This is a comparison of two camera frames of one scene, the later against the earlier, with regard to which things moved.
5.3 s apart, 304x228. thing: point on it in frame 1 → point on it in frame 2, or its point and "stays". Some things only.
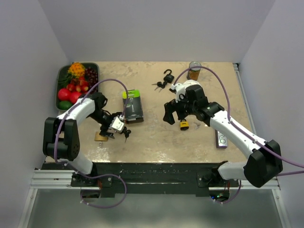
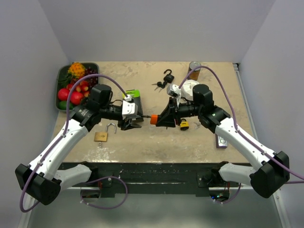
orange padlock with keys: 127,132 → 154,118
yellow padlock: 184,124 stays
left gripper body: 106,119 → 123,124
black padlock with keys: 168,78 stays
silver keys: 198,126 stays
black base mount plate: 145,179 stays
